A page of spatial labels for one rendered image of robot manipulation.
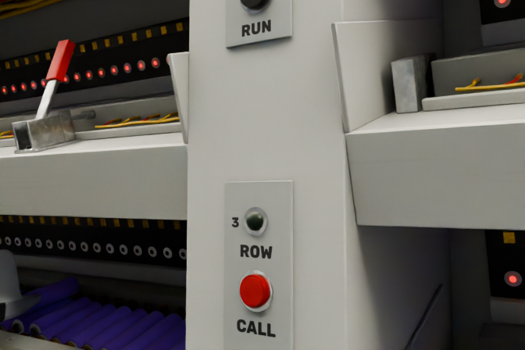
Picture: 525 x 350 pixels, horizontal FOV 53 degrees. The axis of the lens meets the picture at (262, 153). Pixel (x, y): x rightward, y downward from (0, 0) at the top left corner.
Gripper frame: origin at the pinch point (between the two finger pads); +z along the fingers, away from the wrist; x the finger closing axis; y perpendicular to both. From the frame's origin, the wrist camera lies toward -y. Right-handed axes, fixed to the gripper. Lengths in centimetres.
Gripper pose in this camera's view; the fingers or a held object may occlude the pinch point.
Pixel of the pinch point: (19, 305)
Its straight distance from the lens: 56.7
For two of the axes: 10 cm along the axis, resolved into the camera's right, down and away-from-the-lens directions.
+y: 0.3, -9.9, 1.3
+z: 5.3, 1.3, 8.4
